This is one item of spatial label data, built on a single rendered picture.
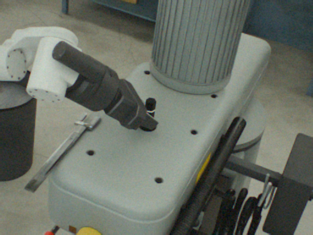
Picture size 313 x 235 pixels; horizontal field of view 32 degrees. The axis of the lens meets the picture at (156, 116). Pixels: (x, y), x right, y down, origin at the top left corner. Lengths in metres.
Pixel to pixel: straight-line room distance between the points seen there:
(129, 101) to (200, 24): 0.25
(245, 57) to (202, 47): 0.53
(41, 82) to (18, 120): 2.42
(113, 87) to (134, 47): 4.11
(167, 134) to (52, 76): 0.31
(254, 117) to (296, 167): 0.45
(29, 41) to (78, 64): 0.12
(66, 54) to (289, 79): 4.31
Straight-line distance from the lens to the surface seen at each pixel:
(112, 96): 1.00
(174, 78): 1.24
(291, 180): 1.36
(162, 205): 0.99
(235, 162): 1.49
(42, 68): 0.93
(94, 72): 0.94
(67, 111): 4.23
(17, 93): 3.56
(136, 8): 5.28
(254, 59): 1.72
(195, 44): 1.18
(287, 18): 5.56
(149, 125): 1.09
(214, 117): 1.20
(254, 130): 1.74
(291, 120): 4.60
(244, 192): 1.54
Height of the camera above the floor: 2.60
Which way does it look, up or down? 37 degrees down
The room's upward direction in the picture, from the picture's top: 9 degrees clockwise
